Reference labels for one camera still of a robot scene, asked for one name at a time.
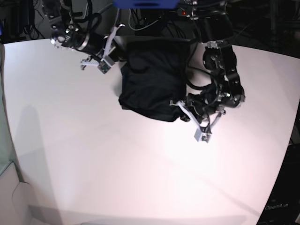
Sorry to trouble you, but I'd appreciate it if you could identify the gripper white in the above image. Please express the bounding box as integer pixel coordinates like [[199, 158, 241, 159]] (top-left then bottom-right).
[[80, 23, 125, 74], [169, 100, 226, 143]]

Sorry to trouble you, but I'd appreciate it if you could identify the white cable on floor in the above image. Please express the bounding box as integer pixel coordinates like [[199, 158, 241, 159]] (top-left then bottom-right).
[[111, 9, 162, 36]]

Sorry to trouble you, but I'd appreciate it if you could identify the black device on stand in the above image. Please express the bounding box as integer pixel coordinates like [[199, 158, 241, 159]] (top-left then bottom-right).
[[0, 0, 34, 44]]

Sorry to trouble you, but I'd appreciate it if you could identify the black power strip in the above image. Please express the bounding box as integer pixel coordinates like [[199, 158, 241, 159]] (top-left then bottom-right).
[[176, 8, 191, 17]]

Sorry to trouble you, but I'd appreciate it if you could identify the dark navy long-sleeve T-shirt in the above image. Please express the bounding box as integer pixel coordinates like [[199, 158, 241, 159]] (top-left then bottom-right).
[[119, 39, 194, 122]]

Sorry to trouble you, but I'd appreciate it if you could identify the black OpenArm control box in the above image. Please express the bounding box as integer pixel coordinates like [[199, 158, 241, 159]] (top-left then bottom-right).
[[257, 144, 300, 225]]

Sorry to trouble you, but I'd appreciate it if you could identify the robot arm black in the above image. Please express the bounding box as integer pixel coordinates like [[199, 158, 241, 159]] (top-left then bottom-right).
[[42, 0, 125, 74], [170, 0, 245, 143]]

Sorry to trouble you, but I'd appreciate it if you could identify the blue plastic box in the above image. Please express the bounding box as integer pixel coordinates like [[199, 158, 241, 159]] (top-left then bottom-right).
[[113, 0, 179, 9]]

